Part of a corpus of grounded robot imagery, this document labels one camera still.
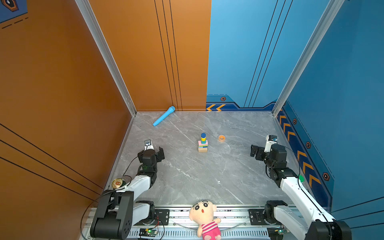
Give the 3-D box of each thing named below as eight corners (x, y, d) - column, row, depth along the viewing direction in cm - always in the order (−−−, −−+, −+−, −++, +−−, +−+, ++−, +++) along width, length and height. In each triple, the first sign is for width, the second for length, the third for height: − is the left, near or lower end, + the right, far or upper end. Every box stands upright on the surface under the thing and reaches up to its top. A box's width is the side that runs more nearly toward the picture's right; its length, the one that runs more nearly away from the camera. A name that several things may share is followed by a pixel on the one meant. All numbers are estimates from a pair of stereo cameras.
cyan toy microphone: (152, 125, 115) (151, 122, 112) (172, 108, 127) (171, 105, 124) (156, 127, 113) (155, 124, 110) (175, 110, 125) (175, 107, 122)
